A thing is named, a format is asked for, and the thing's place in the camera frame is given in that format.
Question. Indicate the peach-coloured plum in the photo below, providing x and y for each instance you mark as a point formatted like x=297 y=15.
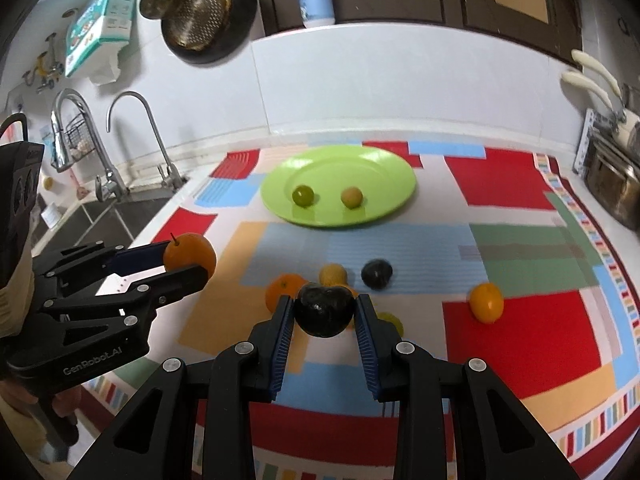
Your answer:
x=351 y=197

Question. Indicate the printed plastic package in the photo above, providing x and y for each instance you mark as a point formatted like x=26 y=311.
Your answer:
x=100 y=25

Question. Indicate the yellow plum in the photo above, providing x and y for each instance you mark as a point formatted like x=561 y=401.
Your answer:
x=333 y=275

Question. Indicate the metal knife rack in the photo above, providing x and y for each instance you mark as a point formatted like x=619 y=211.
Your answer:
x=587 y=135

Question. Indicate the small dark plum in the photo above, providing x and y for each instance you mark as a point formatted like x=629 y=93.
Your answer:
x=376 y=273

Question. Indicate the brass strainer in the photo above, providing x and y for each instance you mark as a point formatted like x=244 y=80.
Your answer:
x=200 y=15

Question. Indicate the orange with stem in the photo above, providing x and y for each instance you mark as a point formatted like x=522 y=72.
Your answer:
x=192 y=252

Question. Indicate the black frying pan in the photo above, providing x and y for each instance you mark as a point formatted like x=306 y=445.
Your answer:
x=240 y=5

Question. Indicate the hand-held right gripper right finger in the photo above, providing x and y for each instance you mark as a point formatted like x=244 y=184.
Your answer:
x=367 y=355

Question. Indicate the yellow-green plum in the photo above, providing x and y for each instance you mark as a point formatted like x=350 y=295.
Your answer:
x=393 y=322

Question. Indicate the green plate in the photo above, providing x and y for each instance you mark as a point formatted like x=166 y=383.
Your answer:
x=340 y=170

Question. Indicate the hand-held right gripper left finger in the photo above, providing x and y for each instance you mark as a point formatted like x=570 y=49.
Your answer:
x=282 y=345

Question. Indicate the green plum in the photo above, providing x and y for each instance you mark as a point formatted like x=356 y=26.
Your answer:
x=303 y=195

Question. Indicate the yellow-orange orange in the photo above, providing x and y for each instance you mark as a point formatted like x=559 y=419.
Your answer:
x=486 y=302

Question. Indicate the chrome pull-down faucet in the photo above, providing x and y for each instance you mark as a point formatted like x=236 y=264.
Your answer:
x=75 y=102

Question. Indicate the colourful patchwork cloth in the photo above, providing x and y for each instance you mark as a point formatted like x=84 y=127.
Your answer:
x=525 y=330

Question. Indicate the steel sink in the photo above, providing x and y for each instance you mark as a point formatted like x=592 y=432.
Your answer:
x=100 y=215

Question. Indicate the person's left hand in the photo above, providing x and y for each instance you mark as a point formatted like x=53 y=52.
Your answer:
x=70 y=402

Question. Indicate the large dark plum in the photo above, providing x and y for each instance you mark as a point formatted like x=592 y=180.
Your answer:
x=322 y=310

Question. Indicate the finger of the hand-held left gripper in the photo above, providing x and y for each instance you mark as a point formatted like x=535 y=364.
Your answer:
x=170 y=280
x=135 y=259

